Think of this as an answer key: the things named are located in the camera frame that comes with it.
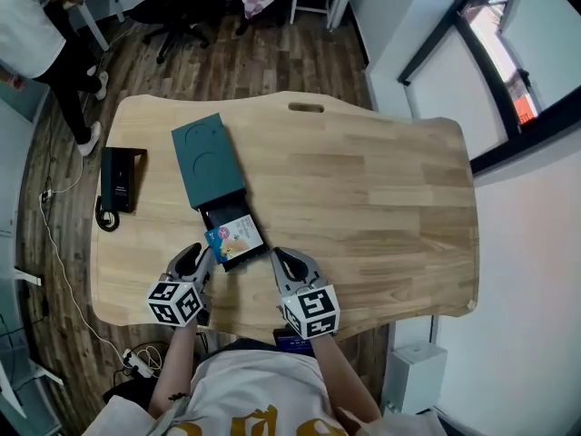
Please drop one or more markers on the large white power strip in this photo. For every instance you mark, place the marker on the large white power strip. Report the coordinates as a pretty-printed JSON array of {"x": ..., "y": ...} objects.
[{"x": 138, "y": 363}]

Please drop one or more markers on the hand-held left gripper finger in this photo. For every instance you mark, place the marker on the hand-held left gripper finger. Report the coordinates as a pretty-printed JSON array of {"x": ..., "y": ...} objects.
[
  {"x": 206, "y": 266},
  {"x": 174, "y": 265}
]

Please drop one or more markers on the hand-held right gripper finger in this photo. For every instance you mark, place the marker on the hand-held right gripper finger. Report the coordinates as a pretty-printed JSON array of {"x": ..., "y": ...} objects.
[
  {"x": 308, "y": 268},
  {"x": 279, "y": 273}
]

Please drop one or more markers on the person's right forearm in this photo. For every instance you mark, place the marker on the person's right forearm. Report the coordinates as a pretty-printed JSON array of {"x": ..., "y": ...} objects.
[{"x": 340, "y": 375}]

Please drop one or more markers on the dark blue device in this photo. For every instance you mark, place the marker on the dark blue device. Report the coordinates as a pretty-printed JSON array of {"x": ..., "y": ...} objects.
[{"x": 292, "y": 341}]

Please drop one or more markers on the black window frame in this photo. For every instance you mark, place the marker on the black window frame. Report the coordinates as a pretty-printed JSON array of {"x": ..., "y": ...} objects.
[{"x": 481, "y": 62}]

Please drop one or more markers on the teal storage bin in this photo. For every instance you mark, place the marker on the teal storage bin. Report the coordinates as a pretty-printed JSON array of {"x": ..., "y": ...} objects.
[{"x": 209, "y": 161}]

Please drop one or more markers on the person's white printed shirt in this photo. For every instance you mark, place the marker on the person's white printed shirt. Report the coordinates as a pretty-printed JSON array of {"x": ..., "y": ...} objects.
[{"x": 254, "y": 393}]

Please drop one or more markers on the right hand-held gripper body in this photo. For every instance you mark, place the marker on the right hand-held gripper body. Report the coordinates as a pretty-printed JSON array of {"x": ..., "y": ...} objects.
[{"x": 313, "y": 309}]

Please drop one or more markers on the black slanted device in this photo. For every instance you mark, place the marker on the black slanted device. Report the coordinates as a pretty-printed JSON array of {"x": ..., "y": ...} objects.
[{"x": 117, "y": 177}]

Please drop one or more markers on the person's left forearm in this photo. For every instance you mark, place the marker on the person's left forearm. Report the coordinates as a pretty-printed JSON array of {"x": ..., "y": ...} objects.
[{"x": 174, "y": 361}]

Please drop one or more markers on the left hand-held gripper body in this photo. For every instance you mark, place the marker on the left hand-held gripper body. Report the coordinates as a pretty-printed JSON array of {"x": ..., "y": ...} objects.
[{"x": 174, "y": 302}]

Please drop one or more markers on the blue box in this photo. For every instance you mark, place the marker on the blue box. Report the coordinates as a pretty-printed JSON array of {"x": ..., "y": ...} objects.
[{"x": 236, "y": 239}]

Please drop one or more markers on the white desk frame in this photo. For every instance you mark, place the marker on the white desk frame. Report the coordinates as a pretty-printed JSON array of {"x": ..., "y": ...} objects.
[{"x": 27, "y": 370}]

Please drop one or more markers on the small white power strip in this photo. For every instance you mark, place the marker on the small white power strip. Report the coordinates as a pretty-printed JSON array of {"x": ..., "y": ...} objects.
[{"x": 46, "y": 195}]

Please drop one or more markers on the white floor cabinet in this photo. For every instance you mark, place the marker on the white floor cabinet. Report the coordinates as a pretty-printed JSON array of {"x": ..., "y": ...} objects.
[{"x": 417, "y": 375}]

